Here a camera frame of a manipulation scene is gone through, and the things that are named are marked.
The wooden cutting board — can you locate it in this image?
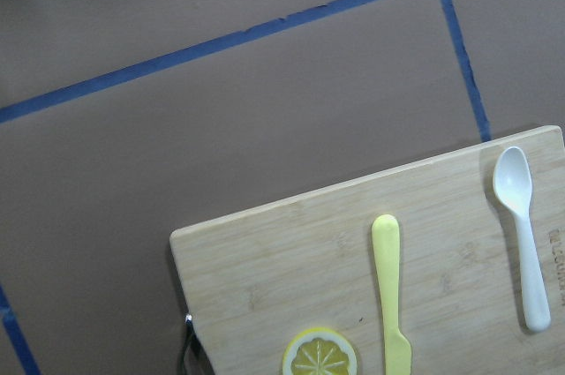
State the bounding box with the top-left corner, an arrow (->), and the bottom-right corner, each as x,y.
170,125 -> 564,374

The yellow plastic knife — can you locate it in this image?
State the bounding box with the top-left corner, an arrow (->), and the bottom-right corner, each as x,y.
371,214 -> 412,374

